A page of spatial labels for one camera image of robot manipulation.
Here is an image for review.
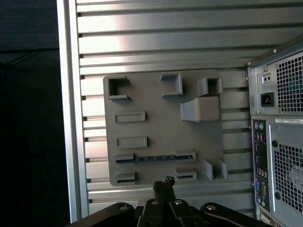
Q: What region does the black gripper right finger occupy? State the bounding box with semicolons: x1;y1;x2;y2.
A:
165;176;273;227

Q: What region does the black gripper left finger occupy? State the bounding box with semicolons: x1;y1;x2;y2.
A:
70;181;166;227

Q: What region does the blue RAM stick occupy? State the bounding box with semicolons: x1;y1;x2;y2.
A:
116;155;194;164

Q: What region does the grey parts rack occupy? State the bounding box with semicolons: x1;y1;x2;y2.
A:
103;70;229;187

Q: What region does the black PC case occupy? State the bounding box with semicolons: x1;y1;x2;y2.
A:
245;35;303;227

